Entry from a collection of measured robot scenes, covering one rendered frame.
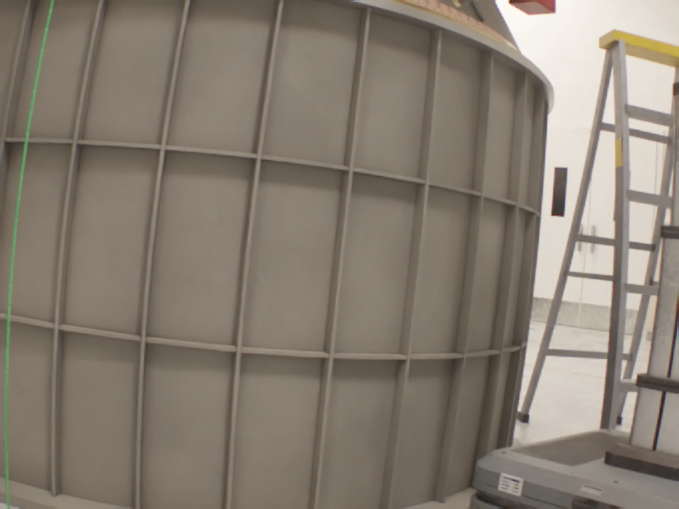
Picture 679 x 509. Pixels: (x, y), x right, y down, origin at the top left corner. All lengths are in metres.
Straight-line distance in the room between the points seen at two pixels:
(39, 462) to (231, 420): 0.46
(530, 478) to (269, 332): 0.60
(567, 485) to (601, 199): 8.42
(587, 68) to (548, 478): 8.97
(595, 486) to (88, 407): 1.01
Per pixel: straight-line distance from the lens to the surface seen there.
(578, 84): 10.22
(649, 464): 1.51
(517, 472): 1.50
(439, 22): 1.82
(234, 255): 1.62
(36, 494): 1.74
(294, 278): 1.65
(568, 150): 10.05
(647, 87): 9.80
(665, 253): 1.54
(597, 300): 9.67
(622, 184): 2.65
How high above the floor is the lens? 0.62
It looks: 1 degrees down
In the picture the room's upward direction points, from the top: 6 degrees clockwise
